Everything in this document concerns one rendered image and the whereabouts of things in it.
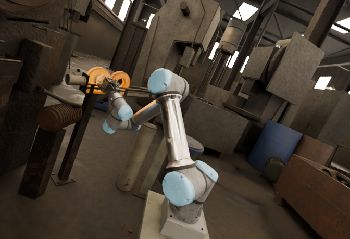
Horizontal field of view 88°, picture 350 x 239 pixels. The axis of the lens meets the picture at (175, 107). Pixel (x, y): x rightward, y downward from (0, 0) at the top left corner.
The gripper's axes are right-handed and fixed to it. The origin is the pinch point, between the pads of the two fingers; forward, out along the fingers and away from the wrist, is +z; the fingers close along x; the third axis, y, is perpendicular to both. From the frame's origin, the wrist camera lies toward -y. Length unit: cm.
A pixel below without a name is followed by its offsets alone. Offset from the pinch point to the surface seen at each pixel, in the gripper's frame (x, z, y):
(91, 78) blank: 5.0, -1.5, -0.6
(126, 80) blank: -18.6, -0.1, 4.0
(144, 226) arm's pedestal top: 5, -80, -17
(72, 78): 16.0, -3.3, -2.5
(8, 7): 48, -7, 21
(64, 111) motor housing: 17.9, -15.2, -15.5
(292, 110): -702, -35, 94
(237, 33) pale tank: -760, 371, 217
